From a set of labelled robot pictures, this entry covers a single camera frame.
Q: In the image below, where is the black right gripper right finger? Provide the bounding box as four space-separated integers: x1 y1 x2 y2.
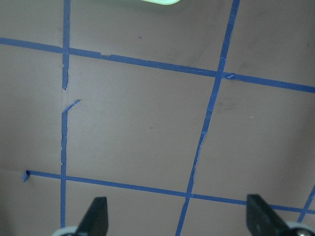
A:
246 194 288 236

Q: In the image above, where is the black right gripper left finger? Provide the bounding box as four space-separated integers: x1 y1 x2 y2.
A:
76 197 109 236

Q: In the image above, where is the light green plastic tray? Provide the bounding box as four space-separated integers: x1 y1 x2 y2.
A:
142 0 180 5

